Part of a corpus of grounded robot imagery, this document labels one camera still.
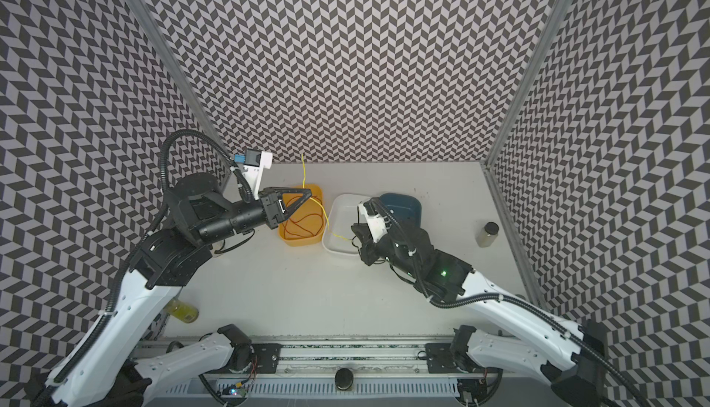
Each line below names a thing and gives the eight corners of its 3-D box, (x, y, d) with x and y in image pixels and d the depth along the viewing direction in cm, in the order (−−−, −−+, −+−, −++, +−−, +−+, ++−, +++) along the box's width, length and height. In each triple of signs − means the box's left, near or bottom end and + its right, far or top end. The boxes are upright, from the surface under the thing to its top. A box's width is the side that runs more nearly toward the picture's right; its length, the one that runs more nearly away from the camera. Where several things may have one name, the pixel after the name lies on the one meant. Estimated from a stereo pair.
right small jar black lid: (478, 251, 95) (487, 237, 88) (474, 236, 99) (483, 221, 91) (491, 251, 95) (502, 237, 88) (486, 236, 99) (496, 221, 91)
